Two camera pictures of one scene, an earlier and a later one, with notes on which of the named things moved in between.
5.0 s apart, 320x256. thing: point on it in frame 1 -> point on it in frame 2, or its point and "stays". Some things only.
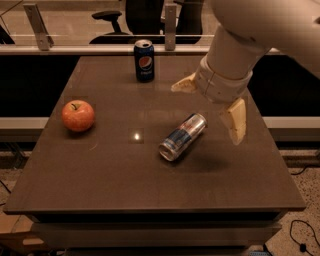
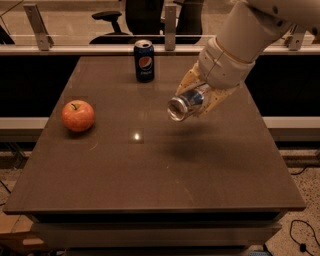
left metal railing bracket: (44, 40) stays
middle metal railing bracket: (170, 27) stays
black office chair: (144, 21) stays
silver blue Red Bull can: (182, 136) -> (178, 107)
